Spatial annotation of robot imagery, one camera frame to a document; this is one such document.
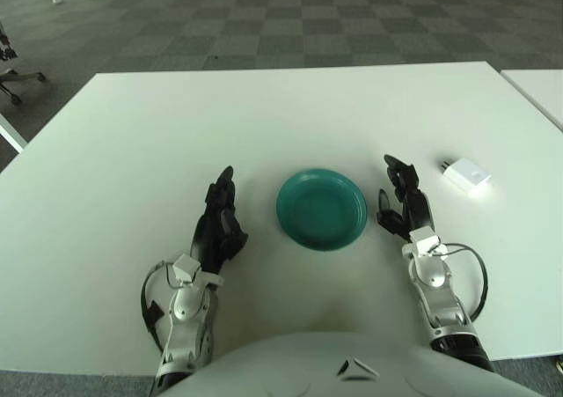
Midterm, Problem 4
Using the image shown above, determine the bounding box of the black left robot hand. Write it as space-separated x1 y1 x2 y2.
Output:
189 165 249 275

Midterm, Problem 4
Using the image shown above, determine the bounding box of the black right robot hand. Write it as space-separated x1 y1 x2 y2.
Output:
375 153 435 241

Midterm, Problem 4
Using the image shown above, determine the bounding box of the white wall charger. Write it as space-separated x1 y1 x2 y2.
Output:
436 155 493 198

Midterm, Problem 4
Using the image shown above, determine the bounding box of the green round plate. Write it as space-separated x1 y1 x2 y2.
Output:
275 168 368 253

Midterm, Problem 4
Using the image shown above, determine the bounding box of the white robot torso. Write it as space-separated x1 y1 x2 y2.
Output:
160 330 545 397

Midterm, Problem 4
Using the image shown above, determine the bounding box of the wide white neighbouring table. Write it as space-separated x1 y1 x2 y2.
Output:
500 69 563 132

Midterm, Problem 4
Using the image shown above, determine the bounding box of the narrow white table corner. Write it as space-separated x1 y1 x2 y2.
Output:
0 114 28 154

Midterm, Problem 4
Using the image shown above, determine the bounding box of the grey office chair base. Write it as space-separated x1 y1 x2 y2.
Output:
0 69 48 106

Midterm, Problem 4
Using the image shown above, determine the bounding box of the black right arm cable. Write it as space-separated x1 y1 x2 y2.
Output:
439 242 489 323

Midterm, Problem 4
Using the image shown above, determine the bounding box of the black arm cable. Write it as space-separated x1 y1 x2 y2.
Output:
140 260 177 354
439 242 489 323

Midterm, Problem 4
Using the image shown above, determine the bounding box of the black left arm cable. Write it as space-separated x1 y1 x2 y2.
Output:
140 260 177 354

